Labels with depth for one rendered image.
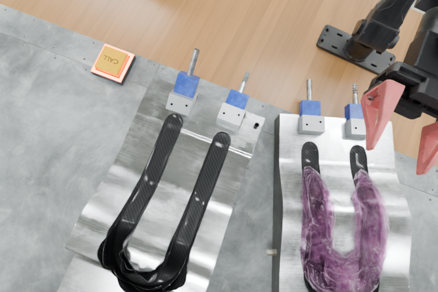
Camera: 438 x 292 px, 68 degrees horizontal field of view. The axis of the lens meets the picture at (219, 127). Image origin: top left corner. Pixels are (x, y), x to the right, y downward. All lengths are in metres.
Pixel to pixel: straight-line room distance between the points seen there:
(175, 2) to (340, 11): 0.45
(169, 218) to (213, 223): 0.09
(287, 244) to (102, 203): 0.36
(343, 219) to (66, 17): 0.81
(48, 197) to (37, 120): 0.18
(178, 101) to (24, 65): 0.43
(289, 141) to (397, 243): 0.29
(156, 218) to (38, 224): 0.29
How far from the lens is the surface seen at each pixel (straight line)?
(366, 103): 0.45
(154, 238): 0.64
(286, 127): 0.75
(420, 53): 0.44
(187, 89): 0.67
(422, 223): 0.91
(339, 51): 0.92
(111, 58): 0.83
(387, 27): 0.80
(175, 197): 0.67
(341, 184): 0.74
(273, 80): 0.84
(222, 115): 0.67
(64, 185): 0.82
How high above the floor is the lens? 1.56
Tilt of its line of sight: 75 degrees down
